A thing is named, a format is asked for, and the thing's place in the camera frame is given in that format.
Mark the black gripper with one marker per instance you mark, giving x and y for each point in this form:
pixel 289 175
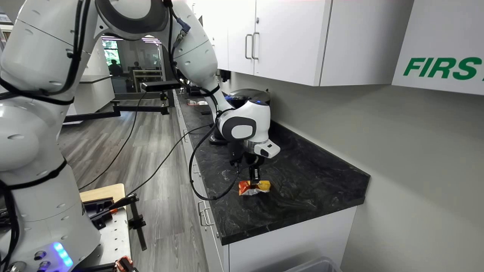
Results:
pixel 247 160

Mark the orange yellow Fritos packet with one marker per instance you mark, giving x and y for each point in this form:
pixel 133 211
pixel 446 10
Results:
pixel 254 187

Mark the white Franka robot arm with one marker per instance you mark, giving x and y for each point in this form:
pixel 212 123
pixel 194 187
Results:
pixel 40 99

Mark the black coffee machine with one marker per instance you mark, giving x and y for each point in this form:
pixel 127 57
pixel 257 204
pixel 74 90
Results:
pixel 265 117

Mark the white base cabinet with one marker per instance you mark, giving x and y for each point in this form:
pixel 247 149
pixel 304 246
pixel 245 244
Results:
pixel 282 246

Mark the black clamp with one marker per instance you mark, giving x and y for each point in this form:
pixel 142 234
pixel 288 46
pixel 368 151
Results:
pixel 136 220

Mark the wooden board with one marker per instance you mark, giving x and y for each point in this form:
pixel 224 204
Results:
pixel 103 191

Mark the grey robot mounting table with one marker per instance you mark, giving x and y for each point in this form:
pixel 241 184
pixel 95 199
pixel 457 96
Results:
pixel 114 235

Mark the white background counter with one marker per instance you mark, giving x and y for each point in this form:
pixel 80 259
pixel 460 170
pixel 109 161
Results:
pixel 92 92

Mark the white first aid box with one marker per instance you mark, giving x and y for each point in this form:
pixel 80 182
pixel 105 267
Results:
pixel 443 45

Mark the white wall cabinet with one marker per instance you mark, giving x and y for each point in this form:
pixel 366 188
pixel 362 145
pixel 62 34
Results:
pixel 292 34

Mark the black camera stand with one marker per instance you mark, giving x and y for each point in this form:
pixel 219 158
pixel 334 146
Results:
pixel 115 107

